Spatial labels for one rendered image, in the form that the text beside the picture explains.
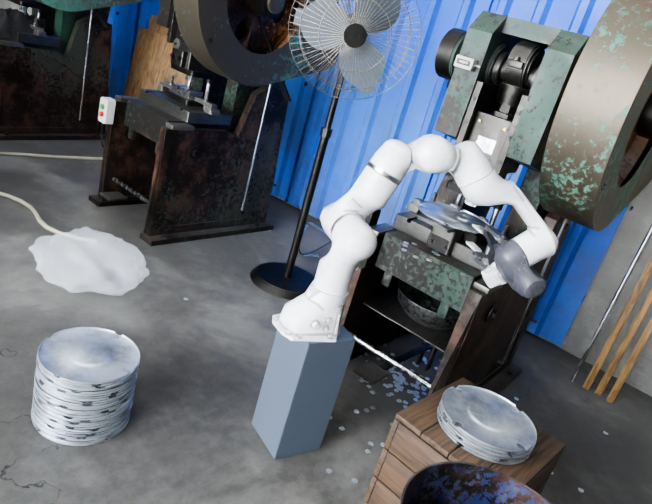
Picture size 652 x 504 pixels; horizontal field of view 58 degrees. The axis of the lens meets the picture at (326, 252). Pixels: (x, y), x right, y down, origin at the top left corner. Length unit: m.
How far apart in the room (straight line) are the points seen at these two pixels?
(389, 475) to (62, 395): 0.98
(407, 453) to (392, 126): 2.43
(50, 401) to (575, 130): 1.68
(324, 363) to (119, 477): 0.67
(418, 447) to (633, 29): 1.28
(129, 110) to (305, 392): 2.10
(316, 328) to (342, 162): 2.41
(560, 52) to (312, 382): 1.33
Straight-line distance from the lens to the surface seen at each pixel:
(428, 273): 2.21
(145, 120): 3.34
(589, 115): 1.81
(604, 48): 1.84
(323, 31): 2.72
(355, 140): 3.98
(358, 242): 1.62
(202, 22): 2.81
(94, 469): 1.90
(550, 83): 2.13
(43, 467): 1.91
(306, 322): 1.75
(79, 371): 1.87
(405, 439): 1.80
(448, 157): 1.63
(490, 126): 2.24
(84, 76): 4.83
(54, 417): 1.94
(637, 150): 2.46
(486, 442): 1.76
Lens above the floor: 1.34
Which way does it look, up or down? 21 degrees down
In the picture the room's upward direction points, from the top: 16 degrees clockwise
